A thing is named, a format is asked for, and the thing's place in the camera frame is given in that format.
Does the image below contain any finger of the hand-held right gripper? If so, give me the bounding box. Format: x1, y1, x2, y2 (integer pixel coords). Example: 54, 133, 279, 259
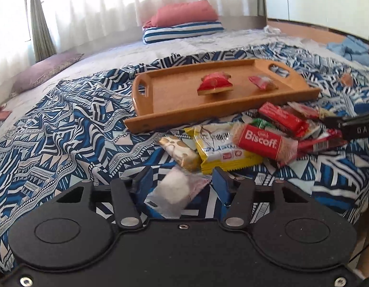
321, 115, 344, 128

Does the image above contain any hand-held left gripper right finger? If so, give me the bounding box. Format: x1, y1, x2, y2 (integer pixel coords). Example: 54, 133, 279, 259
213, 167, 313, 231

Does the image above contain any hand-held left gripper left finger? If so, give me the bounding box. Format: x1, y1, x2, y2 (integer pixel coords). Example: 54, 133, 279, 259
54, 166, 154, 231

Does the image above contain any long dark red bar packet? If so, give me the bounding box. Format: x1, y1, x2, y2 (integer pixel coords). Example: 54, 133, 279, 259
296, 128, 348, 157

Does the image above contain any clear white snack packet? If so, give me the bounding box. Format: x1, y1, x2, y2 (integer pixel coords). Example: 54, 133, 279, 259
143, 167, 212, 219

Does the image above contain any gold dotted wafer packet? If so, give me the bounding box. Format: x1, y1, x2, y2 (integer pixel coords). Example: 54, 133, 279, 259
158, 135, 202, 172

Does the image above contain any red biscuit packet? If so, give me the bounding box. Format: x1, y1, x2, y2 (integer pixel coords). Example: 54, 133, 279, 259
232, 122, 299, 168

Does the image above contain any small red white packet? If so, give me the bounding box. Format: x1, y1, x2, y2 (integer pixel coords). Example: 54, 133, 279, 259
248, 75, 278, 91

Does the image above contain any wooden tray with handles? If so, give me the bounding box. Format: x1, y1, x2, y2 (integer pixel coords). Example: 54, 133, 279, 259
124, 59, 320, 134

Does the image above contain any glossy red snack packet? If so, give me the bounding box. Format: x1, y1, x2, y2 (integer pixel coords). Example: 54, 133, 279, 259
197, 72, 235, 96

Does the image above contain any flat red white packet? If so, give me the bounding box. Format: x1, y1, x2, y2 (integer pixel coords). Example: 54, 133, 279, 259
287, 101, 321, 119

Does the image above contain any yellow white biscuit packet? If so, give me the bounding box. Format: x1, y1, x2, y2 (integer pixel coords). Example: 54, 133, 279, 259
184, 122, 263, 175

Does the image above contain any small orange brown packet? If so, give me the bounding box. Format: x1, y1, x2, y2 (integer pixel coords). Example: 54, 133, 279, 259
339, 72, 353, 88

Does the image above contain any red chocolate bar packet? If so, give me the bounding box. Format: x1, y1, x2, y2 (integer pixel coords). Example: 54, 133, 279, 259
258, 102, 312, 138

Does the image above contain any green snack packet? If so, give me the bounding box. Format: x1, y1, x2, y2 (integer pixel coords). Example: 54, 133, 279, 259
251, 118, 282, 130

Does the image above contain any light blue cloth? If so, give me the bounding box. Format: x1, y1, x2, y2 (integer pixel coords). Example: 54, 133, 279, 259
326, 35, 369, 66

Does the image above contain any blue white patterned blanket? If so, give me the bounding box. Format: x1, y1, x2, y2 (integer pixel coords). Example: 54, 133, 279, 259
0, 41, 369, 272

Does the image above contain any bed with white sheet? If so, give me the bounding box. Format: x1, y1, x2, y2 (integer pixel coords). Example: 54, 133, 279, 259
0, 28, 369, 117

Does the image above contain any mauve pillow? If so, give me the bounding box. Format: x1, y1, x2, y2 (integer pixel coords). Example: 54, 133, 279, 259
9, 51, 85, 94

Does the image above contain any blue white striped pillow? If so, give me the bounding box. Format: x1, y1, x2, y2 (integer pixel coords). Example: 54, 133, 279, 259
142, 21, 225, 44

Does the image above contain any pink cloth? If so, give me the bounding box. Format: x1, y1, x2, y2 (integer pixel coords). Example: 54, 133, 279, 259
0, 106, 12, 124

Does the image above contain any pink red pillow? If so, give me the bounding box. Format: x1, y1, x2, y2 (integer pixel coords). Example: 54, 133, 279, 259
143, 0, 219, 28

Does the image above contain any white sheer curtain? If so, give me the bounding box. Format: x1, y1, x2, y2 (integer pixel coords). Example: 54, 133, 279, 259
0, 0, 264, 66

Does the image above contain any grey green curtain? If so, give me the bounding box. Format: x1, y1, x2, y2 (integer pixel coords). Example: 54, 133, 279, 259
24, 0, 57, 62

